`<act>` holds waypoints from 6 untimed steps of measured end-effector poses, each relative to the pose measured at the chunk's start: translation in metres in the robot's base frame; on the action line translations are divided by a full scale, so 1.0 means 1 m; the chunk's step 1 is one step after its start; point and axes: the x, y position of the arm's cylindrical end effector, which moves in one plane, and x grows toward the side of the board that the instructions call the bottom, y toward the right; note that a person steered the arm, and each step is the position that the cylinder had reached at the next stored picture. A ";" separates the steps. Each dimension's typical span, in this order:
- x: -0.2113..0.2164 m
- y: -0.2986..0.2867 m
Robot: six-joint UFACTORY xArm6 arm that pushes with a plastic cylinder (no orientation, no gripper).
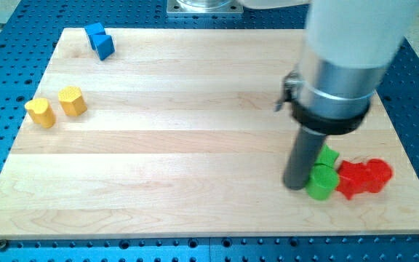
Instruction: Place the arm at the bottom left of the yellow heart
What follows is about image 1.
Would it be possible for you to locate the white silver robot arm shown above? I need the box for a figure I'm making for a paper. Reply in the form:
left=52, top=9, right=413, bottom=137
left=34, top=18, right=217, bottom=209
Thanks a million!
left=284, top=0, right=419, bottom=135

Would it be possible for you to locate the yellow heart block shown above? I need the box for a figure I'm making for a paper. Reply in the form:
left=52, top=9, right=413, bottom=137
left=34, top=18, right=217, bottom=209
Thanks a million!
left=24, top=98, right=56, bottom=128

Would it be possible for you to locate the wooden board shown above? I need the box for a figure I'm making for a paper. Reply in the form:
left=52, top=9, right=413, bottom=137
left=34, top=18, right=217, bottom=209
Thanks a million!
left=0, top=28, right=419, bottom=239

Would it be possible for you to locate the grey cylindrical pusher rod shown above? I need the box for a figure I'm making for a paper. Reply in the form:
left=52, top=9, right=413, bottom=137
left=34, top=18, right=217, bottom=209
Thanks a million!
left=283, top=126, right=327, bottom=190

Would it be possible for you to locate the green star block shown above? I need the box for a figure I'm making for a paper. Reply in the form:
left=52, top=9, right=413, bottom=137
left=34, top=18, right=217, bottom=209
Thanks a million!
left=314, top=144, right=340, bottom=168

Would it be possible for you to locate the green cylinder block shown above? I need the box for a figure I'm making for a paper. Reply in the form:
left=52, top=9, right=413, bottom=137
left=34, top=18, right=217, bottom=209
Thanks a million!
left=306, top=164, right=340, bottom=201

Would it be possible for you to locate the blue cube block front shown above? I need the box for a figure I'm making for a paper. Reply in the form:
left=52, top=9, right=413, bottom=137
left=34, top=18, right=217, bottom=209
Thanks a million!
left=92, top=34, right=115, bottom=60

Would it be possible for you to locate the blue cube block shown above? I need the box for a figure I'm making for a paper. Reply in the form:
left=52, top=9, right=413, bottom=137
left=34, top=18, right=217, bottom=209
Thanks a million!
left=84, top=23, right=105, bottom=50
left=92, top=34, right=115, bottom=60

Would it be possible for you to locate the yellow hexagon block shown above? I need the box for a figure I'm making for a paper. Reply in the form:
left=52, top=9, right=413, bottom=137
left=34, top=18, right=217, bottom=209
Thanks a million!
left=57, top=86, right=87, bottom=116

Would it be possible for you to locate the red star block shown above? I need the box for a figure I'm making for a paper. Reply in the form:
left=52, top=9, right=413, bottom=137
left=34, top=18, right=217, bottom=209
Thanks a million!
left=336, top=160, right=370, bottom=200

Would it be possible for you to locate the blue cube block rear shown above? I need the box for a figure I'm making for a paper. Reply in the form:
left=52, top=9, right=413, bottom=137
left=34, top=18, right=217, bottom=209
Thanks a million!
left=84, top=23, right=105, bottom=50

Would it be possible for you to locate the red cylinder block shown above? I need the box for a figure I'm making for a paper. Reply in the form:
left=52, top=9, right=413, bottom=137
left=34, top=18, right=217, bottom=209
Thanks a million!
left=366, top=159, right=393, bottom=193

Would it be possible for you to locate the blue perforated metal table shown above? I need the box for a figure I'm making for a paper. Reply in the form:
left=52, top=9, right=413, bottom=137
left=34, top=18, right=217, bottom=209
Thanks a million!
left=0, top=1, right=419, bottom=261

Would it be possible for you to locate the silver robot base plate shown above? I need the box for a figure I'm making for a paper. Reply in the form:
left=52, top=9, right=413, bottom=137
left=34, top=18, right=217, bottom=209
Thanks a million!
left=167, top=0, right=244, bottom=15

